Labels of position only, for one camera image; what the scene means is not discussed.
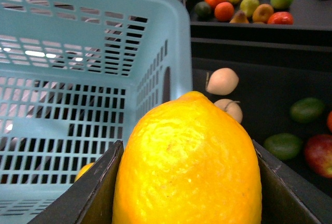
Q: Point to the green lime lower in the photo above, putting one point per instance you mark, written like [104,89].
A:
[284,146]

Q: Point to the red yellow apple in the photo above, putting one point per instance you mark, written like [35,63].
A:
[317,153]

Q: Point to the small orange tangerine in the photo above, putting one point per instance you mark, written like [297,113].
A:
[329,121]

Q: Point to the white pear lying sideways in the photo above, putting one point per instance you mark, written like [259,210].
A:
[222,81]

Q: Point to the white round pear middle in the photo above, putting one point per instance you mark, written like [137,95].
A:
[231,107]

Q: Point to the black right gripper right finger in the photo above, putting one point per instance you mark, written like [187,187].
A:
[286,196]

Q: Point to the green lime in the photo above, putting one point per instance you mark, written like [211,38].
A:
[306,110]
[284,146]

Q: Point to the green lime upper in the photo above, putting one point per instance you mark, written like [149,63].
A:
[306,110]

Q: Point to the yellow lemon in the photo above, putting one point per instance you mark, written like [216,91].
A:
[83,170]
[187,161]

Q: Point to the light teal shopping basket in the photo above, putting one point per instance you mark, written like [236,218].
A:
[76,76]

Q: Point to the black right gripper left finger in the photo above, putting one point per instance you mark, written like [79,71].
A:
[90,199]

